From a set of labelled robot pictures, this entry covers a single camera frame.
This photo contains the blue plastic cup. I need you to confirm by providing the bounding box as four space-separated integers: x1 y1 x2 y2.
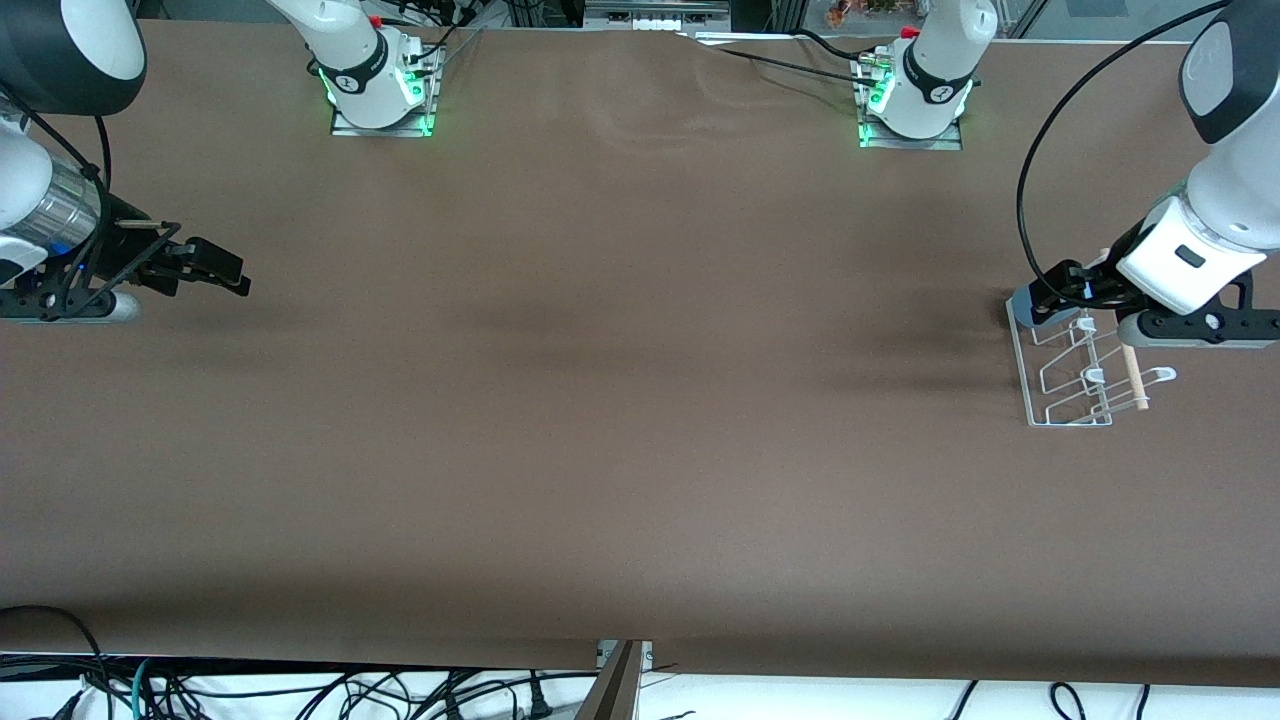
1007 279 1087 332

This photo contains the brown table cover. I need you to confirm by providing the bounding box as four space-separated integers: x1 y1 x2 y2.
0 20 1280 691

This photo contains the white wire cup rack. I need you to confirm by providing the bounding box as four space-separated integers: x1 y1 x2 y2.
1008 247 1179 429

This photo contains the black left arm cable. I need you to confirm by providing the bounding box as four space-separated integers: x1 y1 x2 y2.
1016 0 1233 291

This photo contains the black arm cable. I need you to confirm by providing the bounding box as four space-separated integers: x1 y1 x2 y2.
0 95 113 311
1016 0 1233 291

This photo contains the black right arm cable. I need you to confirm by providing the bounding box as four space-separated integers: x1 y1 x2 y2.
0 95 113 311

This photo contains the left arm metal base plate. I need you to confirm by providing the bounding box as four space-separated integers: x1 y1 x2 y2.
857 55 964 152

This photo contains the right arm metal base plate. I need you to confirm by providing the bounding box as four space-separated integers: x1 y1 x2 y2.
330 45 442 139

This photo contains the black looped floor cable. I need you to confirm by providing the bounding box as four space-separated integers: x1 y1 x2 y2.
0 604 113 720

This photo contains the black cable on table cover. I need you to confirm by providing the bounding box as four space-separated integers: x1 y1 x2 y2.
690 30 893 91

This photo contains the tangled black cable bundle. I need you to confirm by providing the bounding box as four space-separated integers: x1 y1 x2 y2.
150 668 601 720

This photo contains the small metal table bracket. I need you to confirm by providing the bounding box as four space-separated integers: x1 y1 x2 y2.
596 640 655 673

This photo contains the brown angled post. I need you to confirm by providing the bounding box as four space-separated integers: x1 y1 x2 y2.
574 640 642 720

